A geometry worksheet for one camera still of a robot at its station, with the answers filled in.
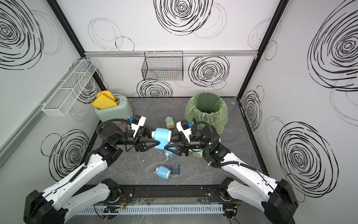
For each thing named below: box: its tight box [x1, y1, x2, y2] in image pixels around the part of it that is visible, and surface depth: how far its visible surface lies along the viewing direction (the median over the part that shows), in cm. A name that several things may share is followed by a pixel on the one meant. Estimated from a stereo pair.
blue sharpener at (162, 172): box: [153, 165, 172, 181], surface depth 76 cm
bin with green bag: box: [184, 91, 229, 135], surface depth 87 cm
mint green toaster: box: [94, 95, 134, 123], surface depth 98 cm
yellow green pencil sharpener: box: [165, 116, 175, 129], surface depth 98 cm
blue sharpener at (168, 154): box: [164, 149, 177, 162], surface depth 84 cm
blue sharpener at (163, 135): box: [151, 127, 173, 150], surface depth 57 cm
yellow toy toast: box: [90, 90, 118, 110], surface depth 95 cm
